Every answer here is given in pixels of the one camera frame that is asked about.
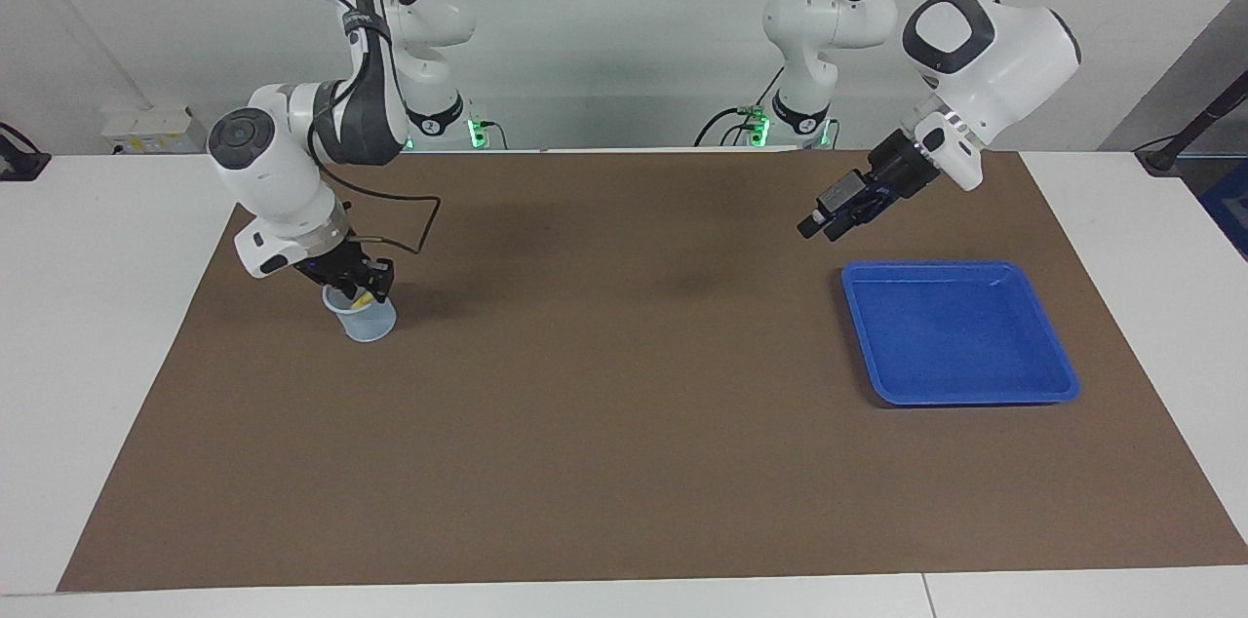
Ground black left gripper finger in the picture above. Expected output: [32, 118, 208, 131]
[797, 195, 887, 242]
[815, 169, 879, 215]

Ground blue plastic tray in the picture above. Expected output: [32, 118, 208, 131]
[840, 259, 1081, 406]

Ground light blue mesh pen cup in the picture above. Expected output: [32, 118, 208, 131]
[323, 282, 398, 343]

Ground white socket box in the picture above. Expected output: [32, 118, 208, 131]
[102, 106, 211, 154]

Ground brown table mat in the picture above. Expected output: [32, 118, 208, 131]
[57, 148, 1248, 593]

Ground black stand pole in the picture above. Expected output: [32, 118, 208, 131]
[1134, 72, 1248, 175]

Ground blue crate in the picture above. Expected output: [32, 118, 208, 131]
[1197, 160, 1248, 260]

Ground black table clamp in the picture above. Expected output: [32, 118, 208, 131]
[0, 123, 52, 182]

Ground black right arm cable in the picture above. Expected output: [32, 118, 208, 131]
[310, 82, 442, 255]

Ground black left arm base cable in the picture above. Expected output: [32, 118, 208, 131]
[694, 62, 786, 148]

